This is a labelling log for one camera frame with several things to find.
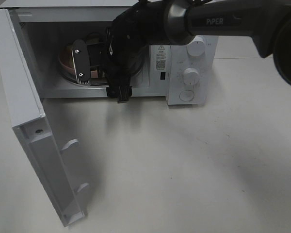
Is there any glass microwave turntable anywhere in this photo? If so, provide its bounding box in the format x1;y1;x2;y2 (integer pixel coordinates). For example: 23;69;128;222
59;70;108;86

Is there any white microwave door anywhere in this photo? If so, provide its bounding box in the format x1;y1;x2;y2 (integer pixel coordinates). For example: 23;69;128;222
0;9;85;226

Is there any round door release button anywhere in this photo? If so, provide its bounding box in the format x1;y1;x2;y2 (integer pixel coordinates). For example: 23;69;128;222
179;90;194;102

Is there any upper white power knob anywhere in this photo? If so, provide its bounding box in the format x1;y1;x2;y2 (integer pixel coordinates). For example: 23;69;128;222
186;36;206;57

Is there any white microwave oven body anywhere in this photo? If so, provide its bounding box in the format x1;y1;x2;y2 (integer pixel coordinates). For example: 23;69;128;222
0;0;218;105

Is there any pink round plate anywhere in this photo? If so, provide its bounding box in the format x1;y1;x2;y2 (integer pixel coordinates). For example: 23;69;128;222
58;44;99;79

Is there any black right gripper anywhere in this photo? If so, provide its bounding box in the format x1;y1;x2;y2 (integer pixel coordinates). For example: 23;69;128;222
100;49;142;103

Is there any white timer knob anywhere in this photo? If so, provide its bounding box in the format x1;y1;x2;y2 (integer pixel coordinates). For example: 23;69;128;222
182;67;200;85

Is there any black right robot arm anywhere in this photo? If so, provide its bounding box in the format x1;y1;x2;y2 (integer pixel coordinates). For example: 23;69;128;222
100;0;291;103

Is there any white warning label sticker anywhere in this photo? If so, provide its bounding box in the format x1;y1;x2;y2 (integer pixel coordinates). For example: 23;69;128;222
155;45;171;72

